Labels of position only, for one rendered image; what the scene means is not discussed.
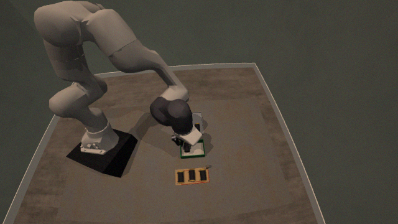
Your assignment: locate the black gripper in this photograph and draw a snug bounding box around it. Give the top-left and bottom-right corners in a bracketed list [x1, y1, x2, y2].
[172, 135, 184, 150]

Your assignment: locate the green open-top box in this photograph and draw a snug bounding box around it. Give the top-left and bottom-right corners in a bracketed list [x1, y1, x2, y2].
[180, 139, 205, 159]

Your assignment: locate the black battery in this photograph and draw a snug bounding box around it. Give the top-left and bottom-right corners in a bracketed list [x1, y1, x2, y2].
[195, 123, 200, 132]
[178, 171, 184, 182]
[200, 169, 206, 180]
[184, 141, 190, 152]
[189, 170, 195, 181]

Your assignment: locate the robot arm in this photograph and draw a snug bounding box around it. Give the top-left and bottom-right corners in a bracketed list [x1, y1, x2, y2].
[34, 1, 202, 155]

